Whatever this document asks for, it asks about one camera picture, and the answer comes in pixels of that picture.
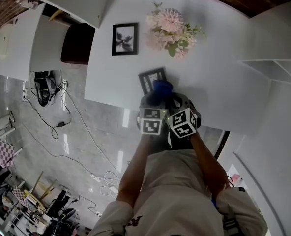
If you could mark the white power strip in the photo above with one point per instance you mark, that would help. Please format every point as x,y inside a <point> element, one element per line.
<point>112,189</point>
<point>95,177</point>
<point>25,90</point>

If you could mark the wooden stool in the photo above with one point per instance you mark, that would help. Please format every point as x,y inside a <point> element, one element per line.
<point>41,190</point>

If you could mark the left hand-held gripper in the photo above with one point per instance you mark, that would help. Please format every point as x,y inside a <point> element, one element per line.
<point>150,126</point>

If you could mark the white box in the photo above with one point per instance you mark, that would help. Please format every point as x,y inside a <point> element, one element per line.
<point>3,42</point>

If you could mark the white table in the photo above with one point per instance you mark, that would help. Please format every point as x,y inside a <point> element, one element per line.
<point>209,95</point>

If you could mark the small white desk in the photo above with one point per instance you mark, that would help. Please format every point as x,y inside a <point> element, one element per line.
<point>17,45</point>

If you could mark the white desk with hutch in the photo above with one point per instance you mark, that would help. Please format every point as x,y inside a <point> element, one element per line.
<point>62,1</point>

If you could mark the blue wiping cloth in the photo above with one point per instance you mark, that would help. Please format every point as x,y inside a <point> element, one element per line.
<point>162,88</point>

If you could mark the pink cloth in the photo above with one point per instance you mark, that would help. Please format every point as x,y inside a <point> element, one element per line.
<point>236,178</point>

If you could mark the clear plastic bottle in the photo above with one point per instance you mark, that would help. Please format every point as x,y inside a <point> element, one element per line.
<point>27,3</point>

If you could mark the small checkered cloth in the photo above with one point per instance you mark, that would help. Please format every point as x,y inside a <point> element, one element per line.
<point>22,198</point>

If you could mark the person's right forearm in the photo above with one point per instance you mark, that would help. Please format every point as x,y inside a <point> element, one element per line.
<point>209,163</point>

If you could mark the black bag on floor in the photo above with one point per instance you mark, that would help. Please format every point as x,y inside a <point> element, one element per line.
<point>45,90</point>

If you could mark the person's left forearm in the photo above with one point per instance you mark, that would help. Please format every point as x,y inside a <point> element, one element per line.
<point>135,171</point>

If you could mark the pink flower bouquet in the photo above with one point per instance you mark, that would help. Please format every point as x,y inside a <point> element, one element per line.
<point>168,31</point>

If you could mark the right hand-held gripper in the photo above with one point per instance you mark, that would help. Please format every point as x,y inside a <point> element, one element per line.
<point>184,124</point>

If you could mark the person's beige shirt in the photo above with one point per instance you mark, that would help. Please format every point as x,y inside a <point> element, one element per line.
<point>180,200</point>

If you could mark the purple checkered cloth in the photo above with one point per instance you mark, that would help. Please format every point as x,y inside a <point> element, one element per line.
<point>3,152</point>

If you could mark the black equipment pile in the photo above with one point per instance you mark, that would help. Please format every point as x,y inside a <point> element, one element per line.
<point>59,213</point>

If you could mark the brown wooden chair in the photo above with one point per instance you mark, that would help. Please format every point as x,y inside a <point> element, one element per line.
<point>78,44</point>

